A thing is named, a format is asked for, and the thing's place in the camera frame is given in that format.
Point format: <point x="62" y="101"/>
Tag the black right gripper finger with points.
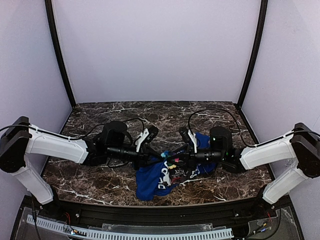
<point x="177" y="162"/>
<point x="180" y="150"/>

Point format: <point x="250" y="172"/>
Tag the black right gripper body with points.
<point x="188" y="155"/>

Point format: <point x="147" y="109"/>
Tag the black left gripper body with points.
<point x="143" y="155"/>

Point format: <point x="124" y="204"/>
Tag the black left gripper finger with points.
<point x="153" y="153"/>
<point x="153" y="161"/>

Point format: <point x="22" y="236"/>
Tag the rainbow flower plush brooch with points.
<point x="167" y="155"/>

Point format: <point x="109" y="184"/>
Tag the blue printed t-shirt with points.
<point x="159" y="179"/>

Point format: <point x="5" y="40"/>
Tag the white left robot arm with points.
<point x="113" y="142"/>

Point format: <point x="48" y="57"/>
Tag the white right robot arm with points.
<point x="301" y="145"/>

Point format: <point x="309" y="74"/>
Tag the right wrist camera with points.
<point x="207" y="140"/>

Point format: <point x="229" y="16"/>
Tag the black front aluminium rail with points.
<point x="230" y="213"/>

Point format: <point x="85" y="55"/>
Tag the white slotted cable duct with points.
<point x="131" y="232"/>

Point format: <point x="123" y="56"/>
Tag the right black frame post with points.
<point x="254" y="52"/>

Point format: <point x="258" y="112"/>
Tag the black frame post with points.
<point x="254" y="52"/>
<point x="58" y="51"/>

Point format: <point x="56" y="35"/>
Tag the left black frame post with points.
<point x="58" y="51"/>

